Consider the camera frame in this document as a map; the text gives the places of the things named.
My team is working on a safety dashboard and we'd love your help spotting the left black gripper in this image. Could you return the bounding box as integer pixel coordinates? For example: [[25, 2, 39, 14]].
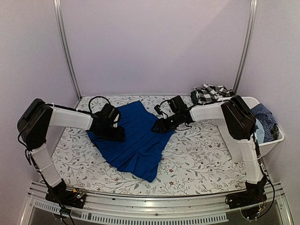
[[102, 123, 126, 141]]

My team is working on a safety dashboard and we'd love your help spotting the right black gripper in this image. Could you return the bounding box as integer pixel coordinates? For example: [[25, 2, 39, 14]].
[[151, 112, 182, 133]]

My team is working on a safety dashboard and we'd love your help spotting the blue pleated skirt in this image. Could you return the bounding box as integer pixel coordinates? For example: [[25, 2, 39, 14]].
[[87, 101, 174, 182]]

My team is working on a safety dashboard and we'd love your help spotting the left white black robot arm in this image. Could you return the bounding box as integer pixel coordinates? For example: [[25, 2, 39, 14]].
[[17, 98, 125, 203]]

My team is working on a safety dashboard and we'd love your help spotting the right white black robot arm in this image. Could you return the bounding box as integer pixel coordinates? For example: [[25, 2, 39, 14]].
[[151, 96, 266, 204]]

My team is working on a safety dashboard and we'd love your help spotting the white plastic laundry basket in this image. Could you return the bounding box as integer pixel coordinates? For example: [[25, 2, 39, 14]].
[[217, 96, 285, 162]]

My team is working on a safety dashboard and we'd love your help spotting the dark green printed garment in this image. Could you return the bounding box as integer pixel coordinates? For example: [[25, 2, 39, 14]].
[[190, 90, 201, 105]]

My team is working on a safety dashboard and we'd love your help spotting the black white checkered garment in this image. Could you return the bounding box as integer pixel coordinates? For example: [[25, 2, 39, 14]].
[[193, 83, 235, 105]]

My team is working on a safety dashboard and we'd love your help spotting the light blue shirt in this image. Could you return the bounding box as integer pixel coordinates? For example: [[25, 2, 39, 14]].
[[255, 119, 267, 144]]

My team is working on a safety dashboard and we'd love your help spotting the dark blue checkered garment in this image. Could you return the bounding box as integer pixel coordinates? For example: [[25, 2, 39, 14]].
[[250, 103, 279, 143]]

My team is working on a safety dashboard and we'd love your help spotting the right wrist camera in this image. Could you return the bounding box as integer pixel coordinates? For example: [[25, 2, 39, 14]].
[[154, 105, 164, 115]]

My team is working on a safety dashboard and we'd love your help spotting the left black cable loop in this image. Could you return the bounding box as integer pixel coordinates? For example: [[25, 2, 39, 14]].
[[88, 96, 111, 113]]

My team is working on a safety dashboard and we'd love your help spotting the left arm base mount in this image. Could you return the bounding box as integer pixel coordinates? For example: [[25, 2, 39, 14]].
[[45, 181, 86, 209]]

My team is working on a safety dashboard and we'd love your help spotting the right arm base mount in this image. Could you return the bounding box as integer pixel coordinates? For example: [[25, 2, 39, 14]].
[[225, 182, 267, 209]]

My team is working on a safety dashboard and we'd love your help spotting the left aluminium frame post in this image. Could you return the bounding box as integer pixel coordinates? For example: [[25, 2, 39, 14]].
[[53, 0, 82, 100]]

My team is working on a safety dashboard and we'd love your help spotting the aluminium frame post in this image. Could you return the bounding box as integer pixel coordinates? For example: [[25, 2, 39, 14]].
[[233, 0, 258, 94], [53, 0, 82, 100]]

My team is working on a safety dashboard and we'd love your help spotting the right aluminium frame post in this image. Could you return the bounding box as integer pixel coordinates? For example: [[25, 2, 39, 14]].
[[233, 0, 258, 94]]

